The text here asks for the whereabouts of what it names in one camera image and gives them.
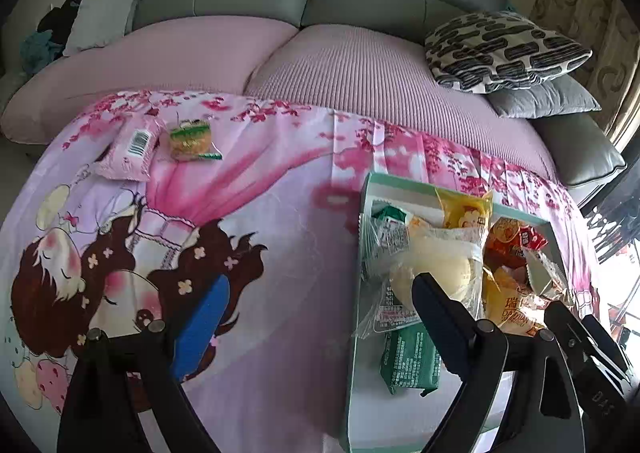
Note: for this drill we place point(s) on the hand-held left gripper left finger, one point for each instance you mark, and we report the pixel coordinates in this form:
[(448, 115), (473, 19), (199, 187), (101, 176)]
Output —
[(200, 328)]

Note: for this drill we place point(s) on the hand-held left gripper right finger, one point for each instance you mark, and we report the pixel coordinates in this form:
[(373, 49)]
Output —
[(440, 328)]

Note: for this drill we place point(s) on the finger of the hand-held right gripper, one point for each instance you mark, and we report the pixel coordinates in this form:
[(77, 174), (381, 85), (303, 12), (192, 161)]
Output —
[(575, 333)]

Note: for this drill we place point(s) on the clear pale bun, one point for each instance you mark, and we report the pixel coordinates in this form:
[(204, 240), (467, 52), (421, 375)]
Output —
[(440, 268)]

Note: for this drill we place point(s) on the white cookie packet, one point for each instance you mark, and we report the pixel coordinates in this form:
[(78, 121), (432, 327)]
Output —
[(542, 275)]

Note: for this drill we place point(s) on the orange chip packet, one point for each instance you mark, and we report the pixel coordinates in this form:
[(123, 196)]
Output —
[(510, 313)]

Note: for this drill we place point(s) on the red candy packet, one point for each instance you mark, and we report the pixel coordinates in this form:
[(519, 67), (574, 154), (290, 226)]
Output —
[(532, 235), (500, 245)]

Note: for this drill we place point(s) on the teal cardboard box tray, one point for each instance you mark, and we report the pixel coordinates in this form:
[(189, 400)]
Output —
[(380, 413)]

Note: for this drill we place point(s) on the white green snack packet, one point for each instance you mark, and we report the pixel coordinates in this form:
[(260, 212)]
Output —
[(392, 220)]

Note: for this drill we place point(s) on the yellow snack packet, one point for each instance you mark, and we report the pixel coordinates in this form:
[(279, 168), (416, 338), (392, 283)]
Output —
[(462, 210)]

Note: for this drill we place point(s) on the black metal rack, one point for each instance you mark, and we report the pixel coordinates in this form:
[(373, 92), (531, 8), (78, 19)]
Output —
[(610, 228)]

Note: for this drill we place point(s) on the printed cartoon blanket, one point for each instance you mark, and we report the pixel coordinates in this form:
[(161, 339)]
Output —
[(280, 203)]

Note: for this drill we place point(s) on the small green yellow biscuit packet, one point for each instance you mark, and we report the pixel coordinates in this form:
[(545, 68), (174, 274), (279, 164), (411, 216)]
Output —
[(190, 140)]

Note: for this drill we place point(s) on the pink snack packet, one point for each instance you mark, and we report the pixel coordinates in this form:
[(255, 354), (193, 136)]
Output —
[(125, 153)]

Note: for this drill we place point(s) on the black white patterned pillow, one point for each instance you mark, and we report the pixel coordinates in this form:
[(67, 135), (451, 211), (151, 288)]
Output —
[(500, 50)]

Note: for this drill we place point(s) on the teal cloth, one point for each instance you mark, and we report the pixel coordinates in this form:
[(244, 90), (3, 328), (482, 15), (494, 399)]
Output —
[(35, 50)]

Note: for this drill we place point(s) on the pale grey pillow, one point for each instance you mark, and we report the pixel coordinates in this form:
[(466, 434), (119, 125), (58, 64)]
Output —
[(102, 13)]

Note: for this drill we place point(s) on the dark clothes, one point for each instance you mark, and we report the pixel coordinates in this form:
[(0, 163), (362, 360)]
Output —
[(57, 20)]

